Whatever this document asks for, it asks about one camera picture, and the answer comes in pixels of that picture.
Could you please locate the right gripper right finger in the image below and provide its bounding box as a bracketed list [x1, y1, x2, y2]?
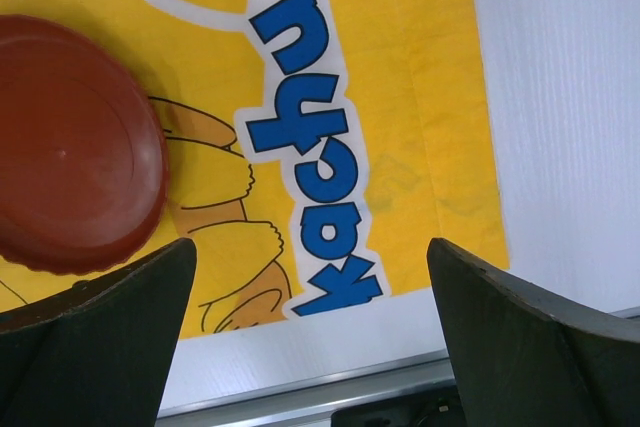
[427, 238, 639, 426]

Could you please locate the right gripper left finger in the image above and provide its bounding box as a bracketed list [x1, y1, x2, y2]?
[1, 239, 197, 426]

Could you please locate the red plastic plate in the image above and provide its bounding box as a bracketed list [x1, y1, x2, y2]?
[1, 14, 169, 275]

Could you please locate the yellow Pikachu cloth mat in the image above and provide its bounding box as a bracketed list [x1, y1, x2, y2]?
[1, 0, 507, 338]

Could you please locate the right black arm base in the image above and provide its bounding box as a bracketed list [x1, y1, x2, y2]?
[331, 385, 467, 427]

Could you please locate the aluminium mounting rail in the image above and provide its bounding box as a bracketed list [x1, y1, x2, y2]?
[157, 306, 640, 427]

